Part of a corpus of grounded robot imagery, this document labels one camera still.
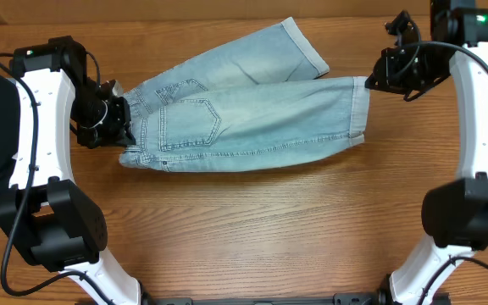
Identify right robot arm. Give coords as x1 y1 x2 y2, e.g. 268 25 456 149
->
334 1 488 304

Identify light blue denim shorts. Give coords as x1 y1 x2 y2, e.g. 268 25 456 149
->
119 18 370 172

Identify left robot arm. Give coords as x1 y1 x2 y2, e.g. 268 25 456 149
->
0 36 151 304

